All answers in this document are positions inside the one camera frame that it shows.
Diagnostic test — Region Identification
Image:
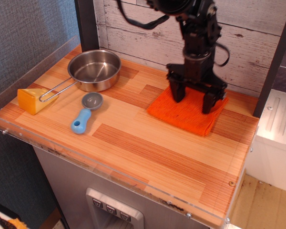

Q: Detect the white toy appliance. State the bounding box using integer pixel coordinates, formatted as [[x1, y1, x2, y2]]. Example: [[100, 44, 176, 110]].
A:
[[245, 90, 286, 191]]

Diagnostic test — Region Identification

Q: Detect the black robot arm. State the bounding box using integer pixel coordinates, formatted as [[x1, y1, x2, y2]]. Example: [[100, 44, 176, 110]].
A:
[[147, 0, 227, 114]]

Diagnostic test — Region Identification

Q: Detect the clear acrylic table guard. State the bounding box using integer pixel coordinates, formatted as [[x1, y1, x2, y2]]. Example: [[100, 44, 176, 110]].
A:
[[0, 35, 251, 227]]

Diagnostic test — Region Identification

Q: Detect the stainless steel pot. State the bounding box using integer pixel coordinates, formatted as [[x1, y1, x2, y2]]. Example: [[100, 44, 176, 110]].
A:
[[39, 50, 122, 103]]

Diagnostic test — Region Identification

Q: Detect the orange knitted cloth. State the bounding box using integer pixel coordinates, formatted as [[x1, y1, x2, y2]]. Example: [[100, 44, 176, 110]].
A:
[[147, 87, 229, 136]]

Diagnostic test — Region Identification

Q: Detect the silver dispenser button panel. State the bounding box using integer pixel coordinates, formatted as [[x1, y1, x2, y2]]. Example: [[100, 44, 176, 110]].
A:
[[86, 187, 144, 229]]

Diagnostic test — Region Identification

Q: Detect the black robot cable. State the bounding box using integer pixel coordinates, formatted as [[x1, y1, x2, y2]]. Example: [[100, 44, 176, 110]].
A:
[[115, 0, 170, 31]]

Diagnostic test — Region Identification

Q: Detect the yellow black object corner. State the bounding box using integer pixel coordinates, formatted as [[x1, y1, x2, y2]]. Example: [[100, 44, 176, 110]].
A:
[[0, 217, 28, 229]]

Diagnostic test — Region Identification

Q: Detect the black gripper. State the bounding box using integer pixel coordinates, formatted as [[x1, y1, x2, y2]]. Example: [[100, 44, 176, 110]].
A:
[[166, 51, 227, 114]]

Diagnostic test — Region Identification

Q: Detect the yellow cheese wedge toy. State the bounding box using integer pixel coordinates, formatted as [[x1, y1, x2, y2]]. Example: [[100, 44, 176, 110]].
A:
[[17, 88, 58, 115]]

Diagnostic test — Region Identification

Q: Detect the dark left frame post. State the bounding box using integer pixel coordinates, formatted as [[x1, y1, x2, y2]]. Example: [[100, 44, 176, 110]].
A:
[[74, 0, 100, 52]]

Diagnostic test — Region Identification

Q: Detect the dark right frame post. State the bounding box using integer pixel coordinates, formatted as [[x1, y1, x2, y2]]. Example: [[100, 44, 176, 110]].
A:
[[253, 23, 286, 118]]

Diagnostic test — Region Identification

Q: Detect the blue handled grey scoop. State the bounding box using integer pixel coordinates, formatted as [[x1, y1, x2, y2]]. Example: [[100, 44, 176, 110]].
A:
[[71, 92, 103, 134]]

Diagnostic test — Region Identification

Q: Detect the dark frame post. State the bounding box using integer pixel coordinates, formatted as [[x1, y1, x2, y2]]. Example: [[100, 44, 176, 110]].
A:
[[253, 23, 286, 118], [74, 0, 100, 52]]

